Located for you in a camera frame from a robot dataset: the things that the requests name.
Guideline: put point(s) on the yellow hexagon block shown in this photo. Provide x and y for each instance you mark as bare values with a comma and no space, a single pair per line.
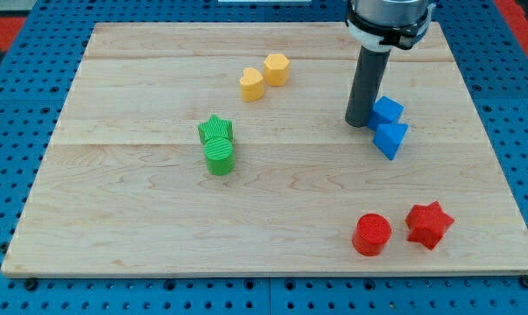
276,69

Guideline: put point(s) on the red cylinder block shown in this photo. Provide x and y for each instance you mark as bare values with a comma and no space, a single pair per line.
371,234

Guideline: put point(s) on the green cylinder block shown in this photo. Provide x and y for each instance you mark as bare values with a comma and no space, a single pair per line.
219,155

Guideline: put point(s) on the light wooden board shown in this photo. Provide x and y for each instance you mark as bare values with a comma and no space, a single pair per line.
124,190

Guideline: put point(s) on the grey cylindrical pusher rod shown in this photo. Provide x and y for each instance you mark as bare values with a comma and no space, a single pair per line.
368,76

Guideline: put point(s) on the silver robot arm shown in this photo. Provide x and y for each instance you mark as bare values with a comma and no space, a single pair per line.
380,25

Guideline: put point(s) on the yellow heart block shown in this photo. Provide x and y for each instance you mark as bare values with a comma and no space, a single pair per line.
251,85

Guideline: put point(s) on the red star block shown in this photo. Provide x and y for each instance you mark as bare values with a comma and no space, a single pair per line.
428,224

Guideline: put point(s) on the blue triangle block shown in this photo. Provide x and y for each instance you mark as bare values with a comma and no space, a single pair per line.
388,138

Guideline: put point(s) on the green star block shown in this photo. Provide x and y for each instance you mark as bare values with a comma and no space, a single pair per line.
215,127

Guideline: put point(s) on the blue cube block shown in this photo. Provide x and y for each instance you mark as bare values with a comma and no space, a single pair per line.
384,111

